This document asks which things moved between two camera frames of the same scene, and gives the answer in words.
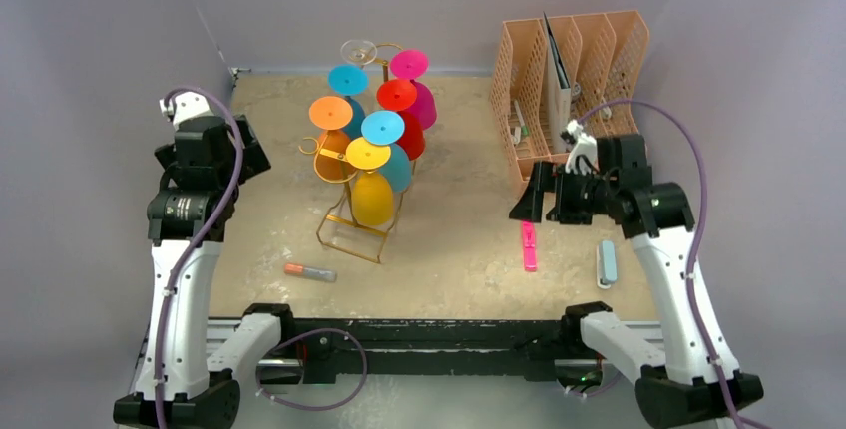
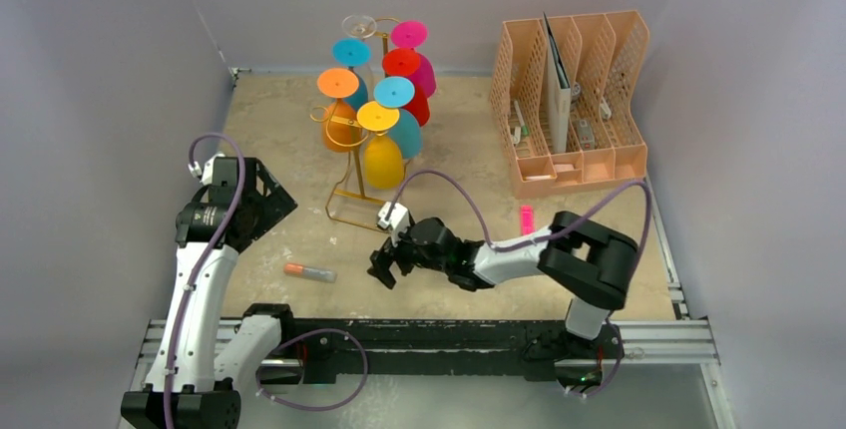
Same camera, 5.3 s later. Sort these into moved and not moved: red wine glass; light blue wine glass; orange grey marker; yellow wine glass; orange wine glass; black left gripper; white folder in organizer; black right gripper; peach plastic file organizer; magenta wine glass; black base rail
Moved: black right gripper; black left gripper; light blue wine glass; orange wine glass; red wine glass; magenta wine glass; yellow wine glass
Not moved: black base rail; peach plastic file organizer; white folder in organizer; orange grey marker
